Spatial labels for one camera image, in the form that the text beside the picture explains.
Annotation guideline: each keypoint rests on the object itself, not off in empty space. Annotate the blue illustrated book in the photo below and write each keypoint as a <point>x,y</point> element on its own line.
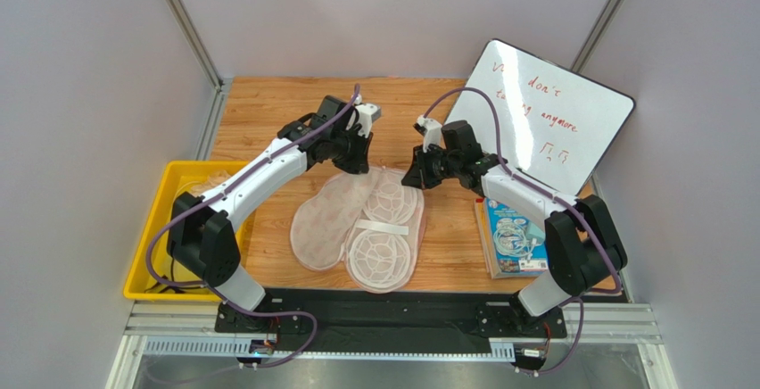
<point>512,245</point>

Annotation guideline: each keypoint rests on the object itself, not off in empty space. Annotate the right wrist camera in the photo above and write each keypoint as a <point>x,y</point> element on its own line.
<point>431,130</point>

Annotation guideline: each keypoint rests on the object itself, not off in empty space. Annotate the beige bra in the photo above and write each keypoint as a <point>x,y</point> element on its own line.
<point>215,179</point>

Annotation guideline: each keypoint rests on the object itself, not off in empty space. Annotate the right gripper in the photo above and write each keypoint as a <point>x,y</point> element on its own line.
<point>425,166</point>

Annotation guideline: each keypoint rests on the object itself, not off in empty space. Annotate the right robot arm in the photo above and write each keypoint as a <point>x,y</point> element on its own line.
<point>579,235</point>

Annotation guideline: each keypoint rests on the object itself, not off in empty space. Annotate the yellow plastic bin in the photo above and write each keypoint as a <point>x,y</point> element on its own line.
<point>177,177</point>

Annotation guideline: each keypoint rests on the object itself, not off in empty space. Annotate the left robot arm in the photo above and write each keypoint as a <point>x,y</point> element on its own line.
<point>202,230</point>

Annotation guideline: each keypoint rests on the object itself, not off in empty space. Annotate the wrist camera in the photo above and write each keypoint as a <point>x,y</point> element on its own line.
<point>431,130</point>
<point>366,115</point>

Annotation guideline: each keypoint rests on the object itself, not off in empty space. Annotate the floral mesh laundry bag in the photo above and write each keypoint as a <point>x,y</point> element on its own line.
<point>371,223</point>

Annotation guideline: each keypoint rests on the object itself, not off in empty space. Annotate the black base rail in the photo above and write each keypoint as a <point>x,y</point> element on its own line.
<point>402,322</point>

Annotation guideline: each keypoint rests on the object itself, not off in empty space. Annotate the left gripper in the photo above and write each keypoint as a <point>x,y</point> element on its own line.
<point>359,164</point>

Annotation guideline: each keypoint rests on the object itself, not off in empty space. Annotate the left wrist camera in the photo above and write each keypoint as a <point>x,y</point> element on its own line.
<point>366,115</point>

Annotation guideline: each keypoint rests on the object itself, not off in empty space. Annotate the whiteboard with red writing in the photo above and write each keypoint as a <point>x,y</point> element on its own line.
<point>551,123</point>

